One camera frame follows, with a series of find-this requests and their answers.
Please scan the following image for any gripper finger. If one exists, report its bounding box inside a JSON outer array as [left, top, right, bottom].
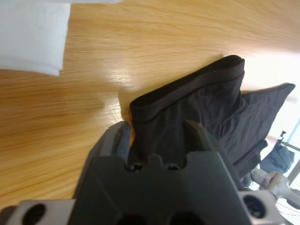
[[183, 119, 241, 188], [90, 120, 132, 163]]

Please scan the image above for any black polo shirt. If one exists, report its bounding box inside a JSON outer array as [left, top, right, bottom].
[[128, 54, 296, 182]]

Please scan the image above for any white folded shirt pile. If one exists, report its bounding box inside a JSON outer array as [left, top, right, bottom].
[[0, 0, 71, 77]]

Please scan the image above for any blue grey fabric bundle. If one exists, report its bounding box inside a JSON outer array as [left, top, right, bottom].
[[259, 140, 295, 174]]

